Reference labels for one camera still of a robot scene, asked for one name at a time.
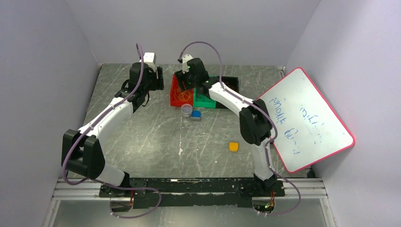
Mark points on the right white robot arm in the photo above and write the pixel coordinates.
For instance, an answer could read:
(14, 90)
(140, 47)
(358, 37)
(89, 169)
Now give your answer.
(254, 120)

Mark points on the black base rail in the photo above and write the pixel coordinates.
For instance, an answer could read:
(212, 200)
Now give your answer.
(187, 192)

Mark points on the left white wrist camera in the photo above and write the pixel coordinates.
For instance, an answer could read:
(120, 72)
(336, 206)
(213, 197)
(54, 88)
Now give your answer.
(150, 60)

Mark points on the black plastic bin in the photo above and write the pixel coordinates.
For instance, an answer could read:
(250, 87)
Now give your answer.
(232, 83)

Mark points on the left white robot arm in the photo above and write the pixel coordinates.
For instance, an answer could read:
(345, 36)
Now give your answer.
(82, 150)

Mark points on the green plastic bin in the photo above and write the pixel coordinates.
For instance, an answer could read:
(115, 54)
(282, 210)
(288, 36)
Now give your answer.
(201, 101)

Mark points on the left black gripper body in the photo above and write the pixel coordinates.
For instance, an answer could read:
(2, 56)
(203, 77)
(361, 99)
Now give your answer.
(153, 83)

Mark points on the orange yellow block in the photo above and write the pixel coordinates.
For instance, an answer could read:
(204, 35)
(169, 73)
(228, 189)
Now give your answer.
(233, 146)

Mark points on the clear plastic cup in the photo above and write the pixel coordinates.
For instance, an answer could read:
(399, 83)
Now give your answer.
(186, 110)

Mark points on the red plastic bin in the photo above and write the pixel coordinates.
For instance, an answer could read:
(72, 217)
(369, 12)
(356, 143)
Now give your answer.
(177, 97)

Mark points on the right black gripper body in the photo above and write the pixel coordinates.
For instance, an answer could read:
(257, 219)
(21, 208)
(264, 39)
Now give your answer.
(189, 82)

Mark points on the white board with pink frame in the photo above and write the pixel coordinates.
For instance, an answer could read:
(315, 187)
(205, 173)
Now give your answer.
(309, 130)

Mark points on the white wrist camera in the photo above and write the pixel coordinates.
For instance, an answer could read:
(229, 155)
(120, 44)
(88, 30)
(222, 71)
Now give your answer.
(184, 59)
(150, 60)

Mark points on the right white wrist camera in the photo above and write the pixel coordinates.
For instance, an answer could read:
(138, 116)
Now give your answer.
(184, 59)

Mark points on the blue block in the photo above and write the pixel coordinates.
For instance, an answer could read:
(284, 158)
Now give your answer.
(196, 115)

